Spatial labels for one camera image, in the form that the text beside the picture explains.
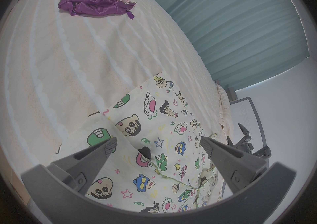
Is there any white printed pyjama top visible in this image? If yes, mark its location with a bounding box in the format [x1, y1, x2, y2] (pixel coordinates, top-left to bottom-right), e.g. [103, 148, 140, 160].
[55, 71, 224, 215]

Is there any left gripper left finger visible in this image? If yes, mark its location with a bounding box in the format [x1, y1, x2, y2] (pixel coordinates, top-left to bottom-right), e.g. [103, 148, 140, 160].
[47, 137, 118, 195]

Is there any blue-green curtain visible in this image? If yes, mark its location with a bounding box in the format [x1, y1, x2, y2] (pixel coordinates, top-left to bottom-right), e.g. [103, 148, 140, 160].
[118, 0, 310, 90]

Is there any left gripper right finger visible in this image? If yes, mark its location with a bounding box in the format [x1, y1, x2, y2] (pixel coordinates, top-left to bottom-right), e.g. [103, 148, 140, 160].
[200, 136, 268, 195]

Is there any bed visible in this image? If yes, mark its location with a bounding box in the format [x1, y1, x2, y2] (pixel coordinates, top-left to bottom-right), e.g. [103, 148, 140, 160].
[0, 0, 268, 215]

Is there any cream pillow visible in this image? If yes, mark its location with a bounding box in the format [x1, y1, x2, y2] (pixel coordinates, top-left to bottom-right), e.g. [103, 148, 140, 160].
[215, 83, 234, 142]

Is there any grey bedside table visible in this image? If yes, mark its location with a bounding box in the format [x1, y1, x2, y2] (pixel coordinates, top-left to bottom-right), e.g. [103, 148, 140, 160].
[215, 80, 238, 102]

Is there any purple satin garment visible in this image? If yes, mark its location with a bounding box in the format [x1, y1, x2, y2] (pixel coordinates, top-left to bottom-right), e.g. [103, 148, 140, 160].
[58, 0, 136, 19]

